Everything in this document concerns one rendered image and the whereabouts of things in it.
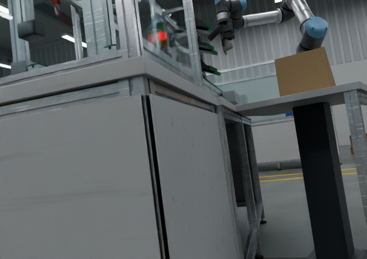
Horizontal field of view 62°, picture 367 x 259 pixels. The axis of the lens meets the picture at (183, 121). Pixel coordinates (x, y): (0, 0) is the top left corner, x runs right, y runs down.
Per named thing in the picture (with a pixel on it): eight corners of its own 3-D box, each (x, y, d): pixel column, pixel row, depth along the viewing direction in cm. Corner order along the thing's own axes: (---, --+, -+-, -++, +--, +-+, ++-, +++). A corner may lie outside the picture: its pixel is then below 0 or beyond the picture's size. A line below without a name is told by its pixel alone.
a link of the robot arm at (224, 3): (228, -7, 187) (215, -5, 186) (231, 11, 186) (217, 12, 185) (225, 0, 195) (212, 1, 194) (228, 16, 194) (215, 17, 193)
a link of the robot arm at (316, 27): (323, 51, 171) (297, 2, 207) (333, 28, 160) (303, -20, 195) (302, 52, 171) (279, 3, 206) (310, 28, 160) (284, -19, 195)
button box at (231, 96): (240, 104, 182) (238, 94, 182) (236, 100, 162) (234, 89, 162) (228, 106, 184) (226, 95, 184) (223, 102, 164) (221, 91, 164)
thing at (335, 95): (382, 97, 186) (380, 93, 186) (360, 88, 114) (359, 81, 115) (272, 115, 228) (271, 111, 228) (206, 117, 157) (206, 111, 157)
